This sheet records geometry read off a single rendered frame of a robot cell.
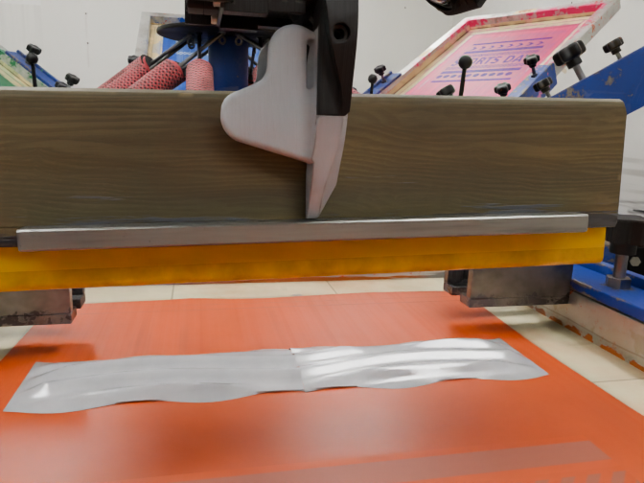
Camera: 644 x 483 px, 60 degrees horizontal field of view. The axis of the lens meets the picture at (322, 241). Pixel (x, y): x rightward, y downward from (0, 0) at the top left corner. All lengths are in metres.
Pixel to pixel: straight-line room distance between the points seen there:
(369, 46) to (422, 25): 0.48
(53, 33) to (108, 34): 0.38
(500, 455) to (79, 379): 0.26
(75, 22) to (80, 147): 4.40
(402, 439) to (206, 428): 0.11
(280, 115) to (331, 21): 0.05
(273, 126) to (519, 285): 0.30
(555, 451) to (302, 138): 0.22
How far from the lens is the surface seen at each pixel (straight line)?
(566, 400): 0.41
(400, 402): 0.37
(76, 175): 0.29
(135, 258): 0.30
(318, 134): 0.27
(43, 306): 0.45
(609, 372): 0.47
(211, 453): 0.32
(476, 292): 0.49
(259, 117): 0.27
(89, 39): 4.66
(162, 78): 1.11
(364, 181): 0.30
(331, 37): 0.26
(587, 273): 0.57
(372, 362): 0.41
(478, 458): 0.33
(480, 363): 0.43
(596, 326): 0.52
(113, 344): 0.47
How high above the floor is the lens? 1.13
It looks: 12 degrees down
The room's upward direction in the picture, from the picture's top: 2 degrees clockwise
